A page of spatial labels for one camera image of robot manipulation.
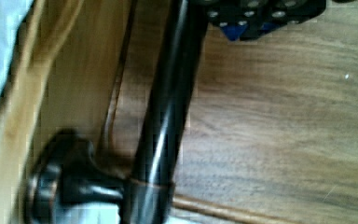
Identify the black gripper finger with blue tip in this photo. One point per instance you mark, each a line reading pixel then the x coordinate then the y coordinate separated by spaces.
pixel 248 20

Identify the wooden drawer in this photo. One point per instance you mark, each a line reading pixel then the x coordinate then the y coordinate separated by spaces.
pixel 272 131

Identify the black drawer handle bar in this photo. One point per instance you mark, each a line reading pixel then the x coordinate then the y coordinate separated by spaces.
pixel 66 175

